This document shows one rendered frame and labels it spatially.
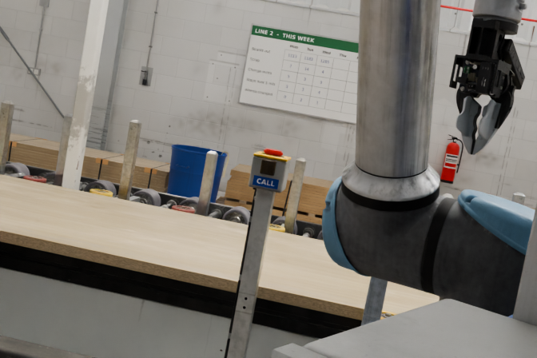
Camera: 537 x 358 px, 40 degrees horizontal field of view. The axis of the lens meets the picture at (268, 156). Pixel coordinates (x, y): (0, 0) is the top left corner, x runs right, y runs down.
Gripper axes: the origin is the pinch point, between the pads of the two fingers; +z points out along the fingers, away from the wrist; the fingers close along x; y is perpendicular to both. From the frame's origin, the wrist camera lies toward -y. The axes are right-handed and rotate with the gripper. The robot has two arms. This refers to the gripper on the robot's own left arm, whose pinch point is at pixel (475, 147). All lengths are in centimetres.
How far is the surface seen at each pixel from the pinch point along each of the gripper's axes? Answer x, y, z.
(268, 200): -42.6, -6.4, 18.7
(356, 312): -31, -33, 43
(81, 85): -161, -54, 6
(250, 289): -43, -6, 38
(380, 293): -19.5, -18.1, 32.9
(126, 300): -82, -11, 53
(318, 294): -42, -33, 42
